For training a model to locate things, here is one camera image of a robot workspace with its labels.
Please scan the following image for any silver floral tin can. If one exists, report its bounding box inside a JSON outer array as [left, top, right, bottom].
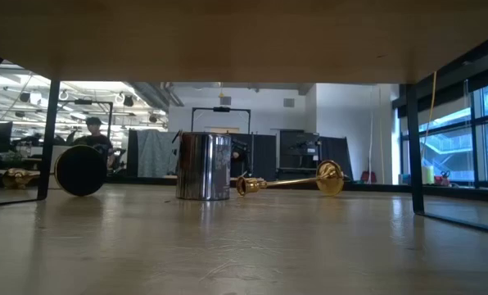
[[173, 130, 233, 202]]

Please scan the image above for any black equipment cabinet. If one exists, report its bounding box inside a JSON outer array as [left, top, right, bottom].
[[279, 129, 323, 180]]

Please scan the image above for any grey hanging cloth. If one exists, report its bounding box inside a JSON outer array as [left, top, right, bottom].
[[136, 129, 179, 179]]

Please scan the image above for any wooden riser with black legs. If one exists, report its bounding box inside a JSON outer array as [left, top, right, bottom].
[[0, 0, 488, 236]]

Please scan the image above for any white pole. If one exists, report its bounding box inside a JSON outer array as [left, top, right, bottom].
[[368, 84, 375, 184]]

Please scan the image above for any black window frame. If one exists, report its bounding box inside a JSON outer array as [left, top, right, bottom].
[[399, 77, 488, 188]]

